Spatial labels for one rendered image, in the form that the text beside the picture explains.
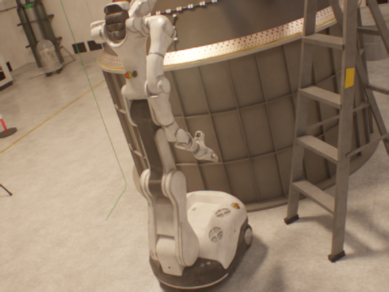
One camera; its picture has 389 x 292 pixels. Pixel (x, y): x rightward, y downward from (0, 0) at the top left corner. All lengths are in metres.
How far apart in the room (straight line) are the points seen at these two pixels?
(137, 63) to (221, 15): 0.90
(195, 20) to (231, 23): 0.24
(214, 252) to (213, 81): 1.11
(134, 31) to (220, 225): 1.23
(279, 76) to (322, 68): 0.35
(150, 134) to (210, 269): 0.85
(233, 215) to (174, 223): 0.40
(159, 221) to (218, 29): 1.28
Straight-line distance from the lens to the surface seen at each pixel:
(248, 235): 3.02
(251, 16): 3.09
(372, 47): 6.02
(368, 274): 2.79
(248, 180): 3.38
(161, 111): 2.19
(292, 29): 3.12
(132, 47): 2.35
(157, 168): 2.56
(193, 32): 3.10
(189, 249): 2.68
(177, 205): 2.57
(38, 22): 11.44
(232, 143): 3.24
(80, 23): 10.92
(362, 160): 3.78
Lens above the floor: 1.91
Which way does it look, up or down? 24 degrees down
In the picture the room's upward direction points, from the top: 16 degrees counter-clockwise
